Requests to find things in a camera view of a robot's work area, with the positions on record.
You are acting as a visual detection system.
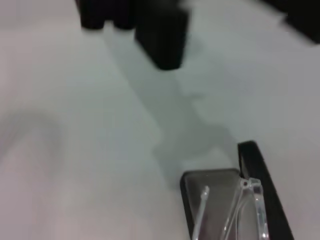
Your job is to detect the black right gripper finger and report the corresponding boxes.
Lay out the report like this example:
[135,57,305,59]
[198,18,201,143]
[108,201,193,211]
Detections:
[257,0,320,46]
[79,0,190,71]

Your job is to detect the black glasses case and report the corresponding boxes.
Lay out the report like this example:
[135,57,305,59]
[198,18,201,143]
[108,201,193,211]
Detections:
[179,140,296,240]

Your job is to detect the clear white glasses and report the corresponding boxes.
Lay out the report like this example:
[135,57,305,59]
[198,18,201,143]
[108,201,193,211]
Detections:
[191,177,271,240]

